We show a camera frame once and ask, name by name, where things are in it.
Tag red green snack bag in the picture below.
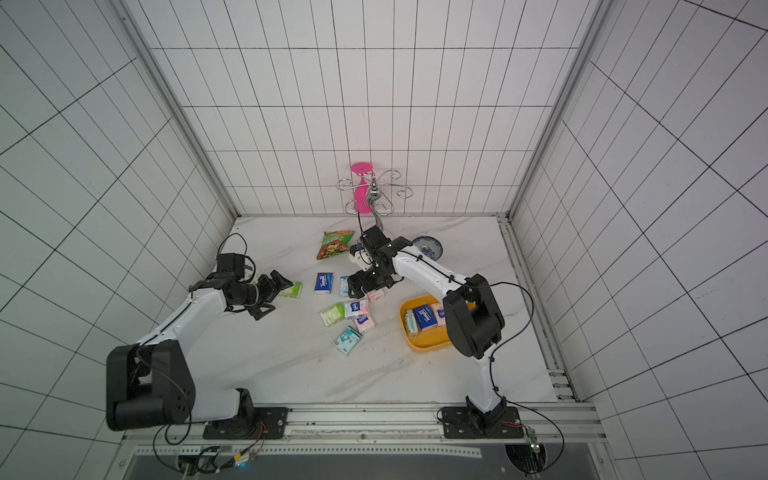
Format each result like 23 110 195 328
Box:
316 230 355 260

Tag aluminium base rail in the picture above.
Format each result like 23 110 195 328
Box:
120 403 607 463

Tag light blue cartoon tissue pack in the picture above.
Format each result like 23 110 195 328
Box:
339 276 349 298

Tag large green tissue pack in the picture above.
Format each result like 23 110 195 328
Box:
279 281 303 299

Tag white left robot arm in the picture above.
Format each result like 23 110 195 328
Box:
105 271 293 438

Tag blue white porcelain bowl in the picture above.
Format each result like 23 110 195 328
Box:
412 235 444 261

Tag pink blue tissue pack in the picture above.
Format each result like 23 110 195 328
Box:
352 314 376 334

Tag teal cartoon tissue pack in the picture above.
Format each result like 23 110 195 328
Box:
334 326 362 356

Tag lime green tissue pack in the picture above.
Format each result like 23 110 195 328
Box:
320 302 346 326

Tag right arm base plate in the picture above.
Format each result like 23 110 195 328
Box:
437 405 526 440

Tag silver metal hook stand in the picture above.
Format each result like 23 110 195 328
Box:
335 166 413 234

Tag yellow plastic storage box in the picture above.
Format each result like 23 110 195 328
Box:
399 294 471 356

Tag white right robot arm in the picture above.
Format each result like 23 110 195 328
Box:
348 227 506 430

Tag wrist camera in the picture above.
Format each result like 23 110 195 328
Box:
216 252 246 280
360 225 390 256

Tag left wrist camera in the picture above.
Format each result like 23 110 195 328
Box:
216 252 246 280

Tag white blue tissue pack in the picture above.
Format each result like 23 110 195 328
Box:
367 289 386 302

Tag small pink white tissue pack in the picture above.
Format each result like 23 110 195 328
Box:
343 299 369 318

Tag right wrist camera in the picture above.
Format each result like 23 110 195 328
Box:
360 225 390 256

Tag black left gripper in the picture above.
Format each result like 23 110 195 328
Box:
231 270 294 321

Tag dark blue Tempo tissue pack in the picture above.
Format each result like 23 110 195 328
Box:
314 272 333 295

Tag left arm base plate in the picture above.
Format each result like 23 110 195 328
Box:
203 407 289 441

